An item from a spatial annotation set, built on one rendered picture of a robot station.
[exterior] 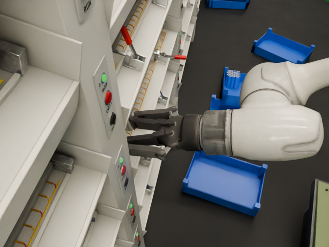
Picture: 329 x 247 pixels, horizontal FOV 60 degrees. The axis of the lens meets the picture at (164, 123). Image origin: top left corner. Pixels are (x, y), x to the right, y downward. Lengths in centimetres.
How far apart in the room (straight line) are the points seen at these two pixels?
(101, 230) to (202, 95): 109
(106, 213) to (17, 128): 37
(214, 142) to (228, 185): 72
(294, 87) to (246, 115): 14
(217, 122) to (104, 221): 30
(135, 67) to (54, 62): 32
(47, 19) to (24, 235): 27
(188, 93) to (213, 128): 104
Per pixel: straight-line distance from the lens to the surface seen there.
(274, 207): 126
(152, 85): 85
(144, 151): 57
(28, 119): 28
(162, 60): 92
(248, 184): 127
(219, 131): 53
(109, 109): 40
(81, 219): 43
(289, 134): 52
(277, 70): 65
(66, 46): 29
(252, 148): 53
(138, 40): 68
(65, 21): 28
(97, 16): 34
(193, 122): 55
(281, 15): 236
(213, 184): 124
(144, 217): 102
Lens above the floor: 108
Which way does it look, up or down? 50 degrees down
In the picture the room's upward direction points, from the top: straight up
